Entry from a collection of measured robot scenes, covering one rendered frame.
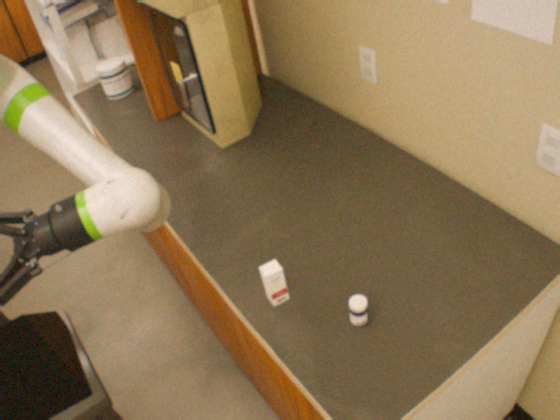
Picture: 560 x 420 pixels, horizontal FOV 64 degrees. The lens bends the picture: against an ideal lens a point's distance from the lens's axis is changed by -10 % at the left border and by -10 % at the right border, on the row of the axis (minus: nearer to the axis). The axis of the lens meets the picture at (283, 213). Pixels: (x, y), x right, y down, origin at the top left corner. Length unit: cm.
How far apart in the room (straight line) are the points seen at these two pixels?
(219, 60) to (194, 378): 134
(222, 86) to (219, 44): 14
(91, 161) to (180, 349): 145
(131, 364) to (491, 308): 170
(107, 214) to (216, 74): 80
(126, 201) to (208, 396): 143
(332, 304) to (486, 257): 39
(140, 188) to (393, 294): 60
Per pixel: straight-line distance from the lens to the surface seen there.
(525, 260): 124
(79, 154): 102
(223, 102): 159
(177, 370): 226
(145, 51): 183
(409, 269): 118
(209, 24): 149
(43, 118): 105
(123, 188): 84
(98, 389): 116
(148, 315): 250
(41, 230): 89
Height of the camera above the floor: 183
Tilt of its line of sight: 42 degrees down
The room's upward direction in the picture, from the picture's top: 12 degrees counter-clockwise
